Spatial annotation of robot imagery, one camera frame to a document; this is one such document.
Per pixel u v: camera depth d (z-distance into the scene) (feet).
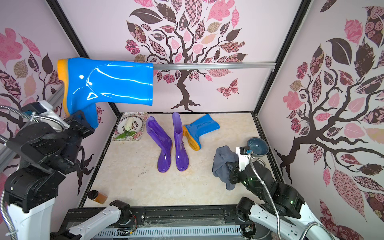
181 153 2.96
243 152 1.72
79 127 1.36
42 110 1.21
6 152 1.61
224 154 2.02
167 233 2.29
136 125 3.64
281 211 1.31
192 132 3.37
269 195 1.33
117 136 3.39
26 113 1.07
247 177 1.50
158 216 2.44
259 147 3.27
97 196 2.38
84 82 1.48
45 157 1.03
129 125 3.50
